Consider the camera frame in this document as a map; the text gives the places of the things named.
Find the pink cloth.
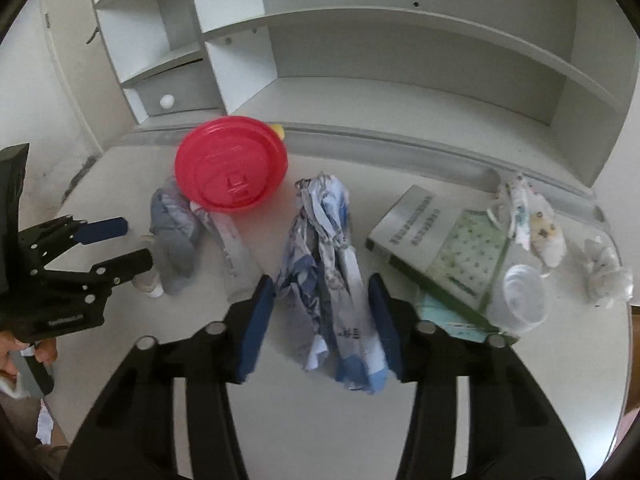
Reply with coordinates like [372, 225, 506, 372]
[619, 406, 640, 443]

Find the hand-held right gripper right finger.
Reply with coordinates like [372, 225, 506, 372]
[367, 274, 586, 480]

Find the red plastic lid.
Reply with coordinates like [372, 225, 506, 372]
[175, 116, 290, 215]

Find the white desk shelf unit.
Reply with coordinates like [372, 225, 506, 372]
[90, 0, 640, 188]

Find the grey crumpled face mask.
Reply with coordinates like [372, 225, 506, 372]
[132, 187, 201, 298]

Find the blue white paper wrapper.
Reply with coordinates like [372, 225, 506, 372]
[274, 172, 391, 395]

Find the green white cardboard box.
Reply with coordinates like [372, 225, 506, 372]
[365, 185, 513, 317]

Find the crumpled clear plastic wrapper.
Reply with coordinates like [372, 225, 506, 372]
[582, 236, 635, 306]

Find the patterned white face mask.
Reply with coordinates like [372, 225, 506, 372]
[487, 172, 568, 278]

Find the clear plastic cup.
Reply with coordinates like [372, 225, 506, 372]
[487, 264, 551, 336]

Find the person's left hand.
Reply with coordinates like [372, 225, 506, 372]
[0, 332, 58, 378]

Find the light blue cigarette pack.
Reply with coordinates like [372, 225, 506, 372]
[415, 290, 503, 345]

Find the white paper scrap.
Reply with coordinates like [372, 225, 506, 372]
[36, 402, 56, 445]

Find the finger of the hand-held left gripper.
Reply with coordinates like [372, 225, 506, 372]
[17, 216, 129, 271]
[42, 248, 154, 306]

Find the grey drawer with white knob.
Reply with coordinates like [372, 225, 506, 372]
[122, 67, 223, 120]

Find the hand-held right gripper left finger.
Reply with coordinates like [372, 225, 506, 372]
[60, 275, 276, 480]

